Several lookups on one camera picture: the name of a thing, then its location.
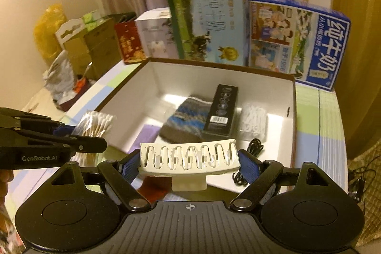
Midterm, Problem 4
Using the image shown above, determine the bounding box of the clear dental floss box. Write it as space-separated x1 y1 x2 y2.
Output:
238 103 267 142

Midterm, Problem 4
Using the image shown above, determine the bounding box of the blue milk carton box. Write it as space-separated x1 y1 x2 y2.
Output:
249 0 351 90

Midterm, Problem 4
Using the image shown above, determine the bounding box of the checkered tablecloth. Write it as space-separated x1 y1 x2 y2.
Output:
5 60 349 213

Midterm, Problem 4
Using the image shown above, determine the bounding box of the white plastic clip holder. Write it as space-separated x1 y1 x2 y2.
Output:
139 139 240 191

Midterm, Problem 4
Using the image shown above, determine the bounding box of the red gift box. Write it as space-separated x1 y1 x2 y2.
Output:
114 21 146 65

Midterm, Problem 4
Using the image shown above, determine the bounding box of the yellow plastic bag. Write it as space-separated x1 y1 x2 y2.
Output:
33 3 67 66

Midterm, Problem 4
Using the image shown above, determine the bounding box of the quilted brown chair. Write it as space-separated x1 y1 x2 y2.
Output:
347 140 380 246

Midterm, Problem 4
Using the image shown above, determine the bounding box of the green milk carton box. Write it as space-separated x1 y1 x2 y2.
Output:
167 0 249 66

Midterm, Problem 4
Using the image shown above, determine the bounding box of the brown cardboard storage box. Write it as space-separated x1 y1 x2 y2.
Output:
98 59 296 194

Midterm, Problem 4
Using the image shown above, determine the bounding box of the purple cream tube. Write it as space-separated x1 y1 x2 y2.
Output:
129 125 161 153

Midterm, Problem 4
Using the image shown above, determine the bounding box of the red snack packet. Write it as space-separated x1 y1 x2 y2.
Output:
138 177 172 204

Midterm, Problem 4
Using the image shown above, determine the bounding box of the dark wooden tray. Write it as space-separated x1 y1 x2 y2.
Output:
55 77 91 111

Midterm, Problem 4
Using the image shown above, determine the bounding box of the white humidifier box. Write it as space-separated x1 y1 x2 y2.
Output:
135 8 179 59

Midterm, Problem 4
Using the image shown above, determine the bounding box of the brown cardboard boxes stack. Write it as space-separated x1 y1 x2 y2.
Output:
55 12 136 80

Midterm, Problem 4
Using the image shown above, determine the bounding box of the cotton swabs bag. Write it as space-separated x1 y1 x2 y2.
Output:
71 111 115 167

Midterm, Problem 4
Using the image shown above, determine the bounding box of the black product box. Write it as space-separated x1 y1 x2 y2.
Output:
201 85 238 141

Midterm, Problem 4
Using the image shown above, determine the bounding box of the striped knitted sock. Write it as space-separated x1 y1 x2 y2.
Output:
159 96 212 143

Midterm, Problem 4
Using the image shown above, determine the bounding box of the black power cable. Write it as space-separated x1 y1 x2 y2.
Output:
346 155 379 207

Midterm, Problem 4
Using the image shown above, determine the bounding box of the person left hand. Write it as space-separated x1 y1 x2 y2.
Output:
0 169 14 206

